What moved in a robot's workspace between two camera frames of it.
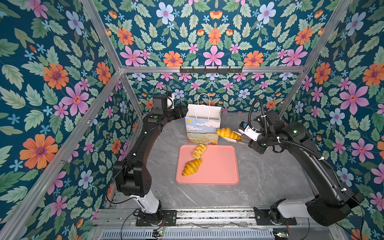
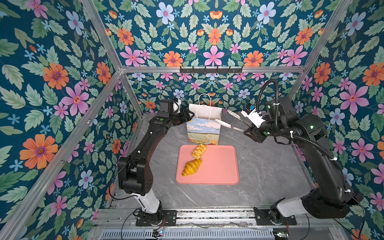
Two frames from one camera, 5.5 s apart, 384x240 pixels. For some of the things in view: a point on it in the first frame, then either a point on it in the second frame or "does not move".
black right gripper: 253,145 → 253,134
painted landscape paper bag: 202,121 does not move
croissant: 192,166 does not move
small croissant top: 198,151 does not move
